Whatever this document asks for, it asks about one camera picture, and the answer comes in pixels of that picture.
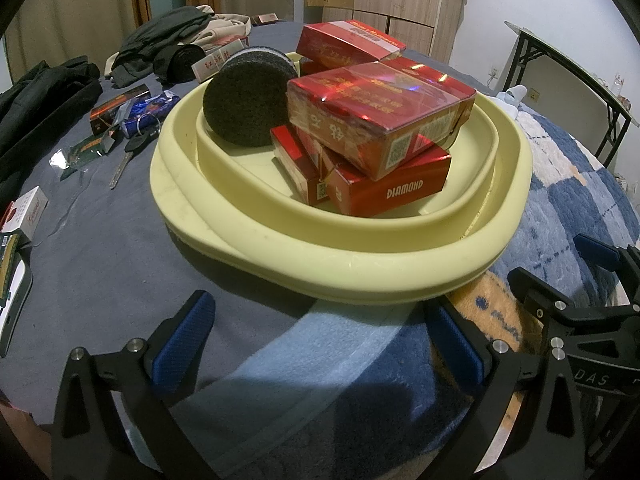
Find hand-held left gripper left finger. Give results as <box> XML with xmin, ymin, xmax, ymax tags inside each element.
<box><xmin>50</xmin><ymin>289</ymin><xmax>217</xmax><ymax>480</ymax></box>

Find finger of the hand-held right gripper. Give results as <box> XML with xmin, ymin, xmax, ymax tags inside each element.
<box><xmin>573</xmin><ymin>233</ymin><xmax>640</xmax><ymax>307</ymax></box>
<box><xmin>506</xmin><ymin>265</ymin><xmax>640</xmax><ymax>343</ymax></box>

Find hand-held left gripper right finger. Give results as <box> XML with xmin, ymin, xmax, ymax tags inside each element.
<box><xmin>424</xmin><ymin>299</ymin><xmax>587</xmax><ymax>480</ymax></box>

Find yellow plastic basin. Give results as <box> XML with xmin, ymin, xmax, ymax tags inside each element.
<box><xmin>150</xmin><ymin>50</ymin><xmax>532</xmax><ymax>306</ymax></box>

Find red and silver carton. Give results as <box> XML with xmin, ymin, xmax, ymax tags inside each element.
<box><xmin>320</xmin><ymin>147</ymin><xmax>453</xmax><ymax>219</ymax></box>

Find small silver red box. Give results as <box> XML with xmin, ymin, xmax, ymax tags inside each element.
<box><xmin>295</xmin><ymin>127</ymin><xmax>333</xmax><ymax>181</ymax></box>

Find red cellophane-wrapped carton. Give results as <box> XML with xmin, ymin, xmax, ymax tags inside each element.
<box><xmin>285</xmin><ymin>58</ymin><xmax>477</xmax><ymax>182</ymax></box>

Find red carton with gold print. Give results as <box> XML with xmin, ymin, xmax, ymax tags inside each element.
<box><xmin>295</xmin><ymin>20</ymin><xmax>408</xmax><ymax>69</ymax></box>

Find blue checkered blanket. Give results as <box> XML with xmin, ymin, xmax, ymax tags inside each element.
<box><xmin>117</xmin><ymin>105</ymin><xmax>640</xmax><ymax>480</ymax></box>

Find grey bed sheet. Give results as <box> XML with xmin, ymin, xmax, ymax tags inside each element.
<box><xmin>0</xmin><ymin>20</ymin><xmax>321</xmax><ymax>461</ymax></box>

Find white socks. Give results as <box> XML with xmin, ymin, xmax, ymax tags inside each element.
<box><xmin>496</xmin><ymin>84</ymin><xmax>527</xmax><ymax>119</ymax></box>

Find green white box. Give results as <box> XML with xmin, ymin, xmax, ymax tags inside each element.
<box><xmin>0</xmin><ymin>231</ymin><xmax>34</xmax><ymax>358</ymax></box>

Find black folding table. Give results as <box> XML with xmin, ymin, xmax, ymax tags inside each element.
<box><xmin>499</xmin><ymin>20</ymin><xmax>640</xmax><ymax>169</ymax></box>

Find car key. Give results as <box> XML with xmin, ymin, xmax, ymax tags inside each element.
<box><xmin>108</xmin><ymin>129</ymin><xmax>162</xmax><ymax>191</ymax></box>

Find small white box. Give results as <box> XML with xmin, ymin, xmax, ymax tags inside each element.
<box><xmin>0</xmin><ymin>185</ymin><xmax>50</xmax><ymax>249</ymax></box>

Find clear plastic packet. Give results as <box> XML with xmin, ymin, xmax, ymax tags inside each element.
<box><xmin>49</xmin><ymin>131</ymin><xmax>120</xmax><ymax>182</ymax></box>

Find blue packet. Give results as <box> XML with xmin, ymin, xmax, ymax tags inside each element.
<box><xmin>116</xmin><ymin>89</ymin><xmax>182</xmax><ymax>139</ymax></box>

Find dark red box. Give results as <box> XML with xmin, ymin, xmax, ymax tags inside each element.
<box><xmin>89</xmin><ymin>84</ymin><xmax>152</xmax><ymax>137</ymax></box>

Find black clothing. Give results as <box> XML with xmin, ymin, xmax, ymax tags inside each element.
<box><xmin>0</xmin><ymin>56</ymin><xmax>104</xmax><ymax>183</ymax></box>

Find black rolled item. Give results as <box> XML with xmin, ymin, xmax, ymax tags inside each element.
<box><xmin>151</xmin><ymin>44</ymin><xmax>207</xmax><ymax>84</ymax></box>

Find white box red print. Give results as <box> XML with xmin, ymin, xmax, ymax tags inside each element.
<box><xmin>191</xmin><ymin>41</ymin><xmax>249</xmax><ymax>84</ymax></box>

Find red flat box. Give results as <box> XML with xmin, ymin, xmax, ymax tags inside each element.
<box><xmin>212</xmin><ymin>35</ymin><xmax>251</xmax><ymax>53</ymax></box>

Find dark green clothing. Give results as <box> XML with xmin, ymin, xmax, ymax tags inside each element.
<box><xmin>109</xmin><ymin>6</ymin><xmax>215</xmax><ymax>87</ymax></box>

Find beige cloth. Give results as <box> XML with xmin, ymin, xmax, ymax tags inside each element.
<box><xmin>192</xmin><ymin>4</ymin><xmax>254</xmax><ymax>52</ymax></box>

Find wooden wardrobe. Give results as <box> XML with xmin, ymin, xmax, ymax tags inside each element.
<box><xmin>304</xmin><ymin>0</ymin><xmax>474</xmax><ymax>62</ymax></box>

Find beige curtain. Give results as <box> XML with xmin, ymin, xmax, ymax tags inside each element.
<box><xmin>2</xmin><ymin>0</ymin><xmax>141</xmax><ymax>91</ymax></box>

